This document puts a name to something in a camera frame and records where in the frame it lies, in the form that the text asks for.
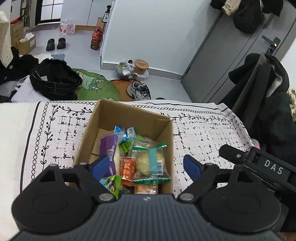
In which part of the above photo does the black slipper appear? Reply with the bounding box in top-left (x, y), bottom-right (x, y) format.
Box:
top-left (46, 39), bottom-right (55, 51)
top-left (57, 38), bottom-right (66, 50)

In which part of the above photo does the green cookie snack packet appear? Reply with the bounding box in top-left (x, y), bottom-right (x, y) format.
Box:
top-left (131, 143), bottom-right (171, 184)

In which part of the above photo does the grey sneaker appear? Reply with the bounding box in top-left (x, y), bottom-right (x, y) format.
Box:
top-left (126, 81), bottom-right (151, 101)

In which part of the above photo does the red oil bottle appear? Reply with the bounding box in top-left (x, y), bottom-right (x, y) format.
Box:
top-left (90, 27), bottom-right (103, 50)

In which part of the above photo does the green dinosaur floor mat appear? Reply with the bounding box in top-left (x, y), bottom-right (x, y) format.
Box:
top-left (72, 68), bottom-right (121, 101)

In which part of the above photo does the black coat on rack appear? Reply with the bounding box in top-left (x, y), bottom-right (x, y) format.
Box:
top-left (221, 53), bottom-right (295, 163)

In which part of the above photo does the white patterned table cloth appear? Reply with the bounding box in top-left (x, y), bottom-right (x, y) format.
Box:
top-left (1, 100), bottom-right (252, 240)

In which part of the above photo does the orange candy snack packet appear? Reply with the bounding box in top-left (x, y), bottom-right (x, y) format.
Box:
top-left (120, 157), bottom-right (136, 186)

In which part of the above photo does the clear plastic bag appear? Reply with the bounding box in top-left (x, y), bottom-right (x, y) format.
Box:
top-left (115, 62), bottom-right (134, 81)

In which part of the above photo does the clear wrapped cracker pack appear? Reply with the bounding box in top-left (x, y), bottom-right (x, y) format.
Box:
top-left (120, 135), bottom-right (158, 156)

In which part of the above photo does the left black slipper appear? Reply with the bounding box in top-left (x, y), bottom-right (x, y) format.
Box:
top-left (46, 39), bottom-right (55, 51)

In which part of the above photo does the black door handle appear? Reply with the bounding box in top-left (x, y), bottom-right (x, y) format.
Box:
top-left (261, 35), bottom-right (281, 56)

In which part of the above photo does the grey door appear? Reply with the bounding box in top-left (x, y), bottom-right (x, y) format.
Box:
top-left (181, 1), bottom-right (295, 103)

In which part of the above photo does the purple wafer snack pack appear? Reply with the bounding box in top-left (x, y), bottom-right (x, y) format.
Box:
top-left (99, 134), bottom-right (120, 178)

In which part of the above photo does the right black slipper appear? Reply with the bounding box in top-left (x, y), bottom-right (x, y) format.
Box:
top-left (57, 38), bottom-right (66, 50)

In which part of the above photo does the black clothes pile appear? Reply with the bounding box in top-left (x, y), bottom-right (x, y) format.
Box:
top-left (30, 59), bottom-right (83, 100)

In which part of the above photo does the small cardboard box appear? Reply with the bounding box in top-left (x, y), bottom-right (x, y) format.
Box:
top-left (18, 33), bottom-right (36, 55)

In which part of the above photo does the water bottle pack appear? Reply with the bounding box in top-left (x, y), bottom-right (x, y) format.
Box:
top-left (59, 19), bottom-right (76, 35)

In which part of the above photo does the brown lidded cup container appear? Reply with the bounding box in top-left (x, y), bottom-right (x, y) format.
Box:
top-left (134, 59), bottom-right (149, 75)

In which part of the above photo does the blue snack packet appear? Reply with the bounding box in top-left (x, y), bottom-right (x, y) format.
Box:
top-left (113, 126), bottom-right (137, 143)

